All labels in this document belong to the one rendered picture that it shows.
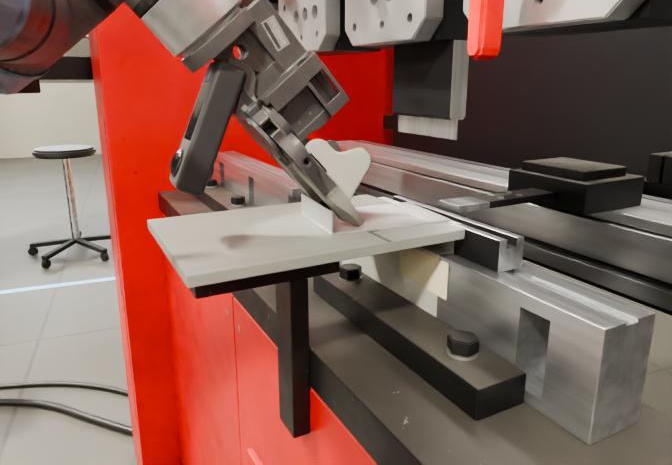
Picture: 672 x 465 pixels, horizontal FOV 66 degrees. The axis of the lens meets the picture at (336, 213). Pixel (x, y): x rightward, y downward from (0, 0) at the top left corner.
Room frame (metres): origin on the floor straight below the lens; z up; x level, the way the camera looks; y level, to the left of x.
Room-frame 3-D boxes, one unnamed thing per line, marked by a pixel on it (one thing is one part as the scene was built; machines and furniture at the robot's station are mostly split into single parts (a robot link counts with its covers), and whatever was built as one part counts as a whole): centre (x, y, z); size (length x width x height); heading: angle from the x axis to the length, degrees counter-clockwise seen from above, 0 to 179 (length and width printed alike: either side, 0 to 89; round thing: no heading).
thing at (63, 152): (3.38, 1.76, 0.36); 0.60 x 0.57 x 0.72; 113
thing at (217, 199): (1.07, 0.24, 0.89); 0.30 x 0.05 x 0.03; 28
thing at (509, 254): (0.54, -0.11, 0.99); 0.20 x 0.03 x 0.03; 28
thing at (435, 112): (0.57, -0.10, 1.13); 0.10 x 0.02 x 0.10; 28
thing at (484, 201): (0.63, -0.24, 1.01); 0.26 x 0.12 x 0.05; 118
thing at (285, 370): (0.48, 0.07, 0.88); 0.14 x 0.04 x 0.22; 118
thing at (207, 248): (0.50, 0.03, 1.00); 0.26 x 0.18 x 0.01; 118
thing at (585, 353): (0.52, -0.12, 0.92); 0.39 x 0.06 x 0.10; 28
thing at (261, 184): (1.05, 0.16, 0.92); 0.50 x 0.06 x 0.10; 28
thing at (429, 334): (0.50, -0.06, 0.89); 0.30 x 0.05 x 0.03; 28
